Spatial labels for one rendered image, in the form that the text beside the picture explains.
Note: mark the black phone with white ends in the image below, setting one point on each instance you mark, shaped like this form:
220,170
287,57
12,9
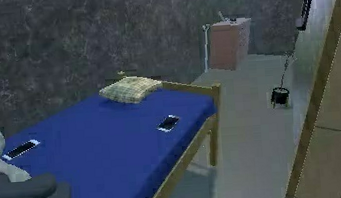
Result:
20,149
168,123

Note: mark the beige checked pillow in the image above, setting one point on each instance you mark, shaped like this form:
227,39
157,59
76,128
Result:
130,88

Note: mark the white floor lamp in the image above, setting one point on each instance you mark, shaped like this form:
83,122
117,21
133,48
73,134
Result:
205,47

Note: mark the small objects on chest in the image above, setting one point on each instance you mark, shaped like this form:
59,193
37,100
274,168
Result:
227,18

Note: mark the black pot on legs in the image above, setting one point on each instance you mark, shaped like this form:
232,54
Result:
280,96

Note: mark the white room door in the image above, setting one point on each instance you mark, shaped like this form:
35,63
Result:
312,60

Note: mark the blue bed with wooden frame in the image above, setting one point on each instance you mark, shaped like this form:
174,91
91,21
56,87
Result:
115,157

